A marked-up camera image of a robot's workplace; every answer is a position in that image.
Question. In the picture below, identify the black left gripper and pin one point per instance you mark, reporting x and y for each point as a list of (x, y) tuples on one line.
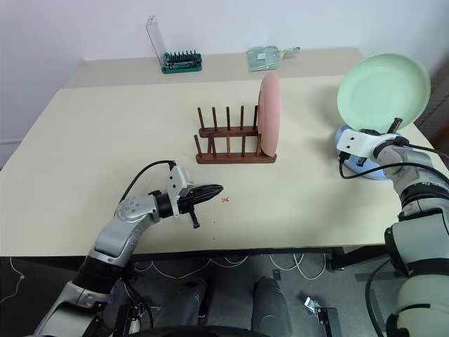
[(186, 203)]

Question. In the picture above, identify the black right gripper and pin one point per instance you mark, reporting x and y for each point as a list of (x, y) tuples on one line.
[(400, 141)]

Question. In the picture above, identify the green plate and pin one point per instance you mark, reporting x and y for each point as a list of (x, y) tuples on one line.
[(382, 91)]

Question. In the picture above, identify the black curved robot base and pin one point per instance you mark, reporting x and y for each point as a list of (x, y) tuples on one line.
[(217, 331)]

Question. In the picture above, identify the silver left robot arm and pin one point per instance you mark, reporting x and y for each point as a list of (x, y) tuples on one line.
[(117, 233)]

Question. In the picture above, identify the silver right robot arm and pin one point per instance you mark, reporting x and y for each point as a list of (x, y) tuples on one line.
[(417, 168)]

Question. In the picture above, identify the wooden dish rack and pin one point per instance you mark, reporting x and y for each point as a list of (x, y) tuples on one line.
[(238, 160)]

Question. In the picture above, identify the blue plate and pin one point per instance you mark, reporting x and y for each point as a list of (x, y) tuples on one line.
[(352, 168)]

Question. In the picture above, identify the pink plate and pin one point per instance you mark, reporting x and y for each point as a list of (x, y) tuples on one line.
[(270, 112)]

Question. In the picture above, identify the dark rounded robot leg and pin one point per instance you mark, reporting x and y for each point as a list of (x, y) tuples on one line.
[(271, 303), (191, 300)]

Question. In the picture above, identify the green screwdriver bit set case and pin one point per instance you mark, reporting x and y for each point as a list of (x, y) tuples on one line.
[(182, 65)]

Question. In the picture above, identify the clear bag with green item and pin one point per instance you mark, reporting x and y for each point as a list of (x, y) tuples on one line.
[(263, 59)]

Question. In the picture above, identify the metal caster wheel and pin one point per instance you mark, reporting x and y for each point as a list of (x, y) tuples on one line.
[(310, 304)]

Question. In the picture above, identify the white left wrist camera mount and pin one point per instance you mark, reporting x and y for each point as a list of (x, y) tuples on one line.
[(176, 182)]

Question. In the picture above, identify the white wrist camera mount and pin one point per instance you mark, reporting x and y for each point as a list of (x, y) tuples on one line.
[(354, 143), (176, 182)]

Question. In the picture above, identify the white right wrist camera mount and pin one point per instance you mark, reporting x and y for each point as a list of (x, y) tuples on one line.
[(354, 143)]

